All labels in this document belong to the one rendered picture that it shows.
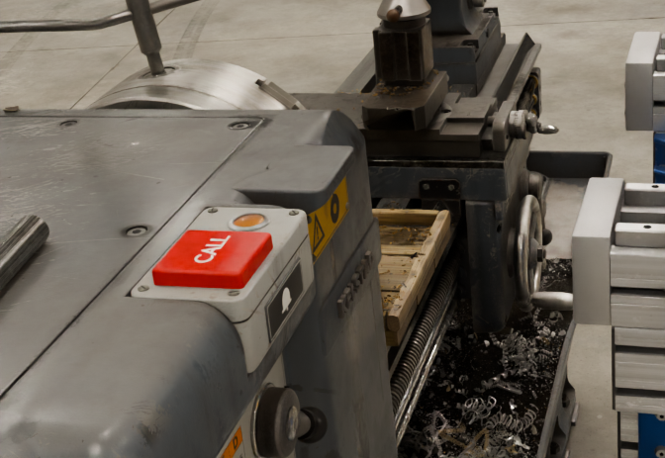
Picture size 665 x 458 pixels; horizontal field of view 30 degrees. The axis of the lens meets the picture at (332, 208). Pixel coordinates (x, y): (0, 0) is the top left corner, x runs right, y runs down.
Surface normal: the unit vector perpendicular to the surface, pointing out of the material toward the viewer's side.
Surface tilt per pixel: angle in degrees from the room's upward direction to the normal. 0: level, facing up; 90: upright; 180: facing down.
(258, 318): 90
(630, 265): 90
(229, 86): 24
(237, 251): 0
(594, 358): 0
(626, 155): 1
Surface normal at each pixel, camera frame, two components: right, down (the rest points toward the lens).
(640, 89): -0.30, 0.41
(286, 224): -0.10, -0.91
